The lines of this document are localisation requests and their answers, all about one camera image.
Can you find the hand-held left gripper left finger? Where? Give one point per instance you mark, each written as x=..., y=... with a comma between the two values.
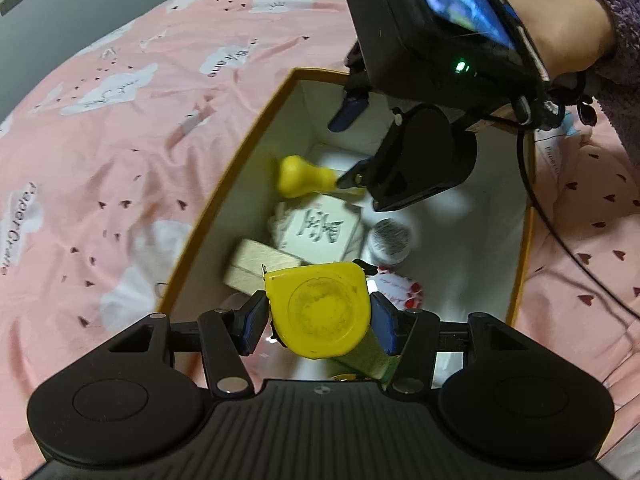
x=255, y=322

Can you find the person's right forearm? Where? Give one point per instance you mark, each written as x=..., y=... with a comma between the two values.
x=560, y=30

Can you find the yellow tape measure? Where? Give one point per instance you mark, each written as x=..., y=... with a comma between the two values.
x=320, y=310

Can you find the gold ribbed box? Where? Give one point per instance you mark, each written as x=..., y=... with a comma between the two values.
x=371, y=355

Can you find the light wooden block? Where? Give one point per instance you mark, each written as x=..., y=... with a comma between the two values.
x=250, y=265

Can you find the white box with characters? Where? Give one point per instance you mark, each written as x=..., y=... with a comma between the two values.
x=322, y=227

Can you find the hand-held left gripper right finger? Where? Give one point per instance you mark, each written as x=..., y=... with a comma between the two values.
x=383, y=322

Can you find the white cardboard box yellow rim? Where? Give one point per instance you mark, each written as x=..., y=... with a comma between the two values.
x=240, y=200

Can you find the yellow pear-shaped toy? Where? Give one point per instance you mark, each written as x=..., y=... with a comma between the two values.
x=295, y=175

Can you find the pink printed blanket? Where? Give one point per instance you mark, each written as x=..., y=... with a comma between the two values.
x=125, y=160

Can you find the round tin grey lid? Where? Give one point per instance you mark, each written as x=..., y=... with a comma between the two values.
x=390, y=240

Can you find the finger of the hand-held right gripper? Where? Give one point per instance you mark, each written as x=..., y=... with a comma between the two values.
x=357, y=175
x=350, y=110

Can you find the red and white round lid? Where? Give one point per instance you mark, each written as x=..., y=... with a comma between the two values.
x=401, y=291

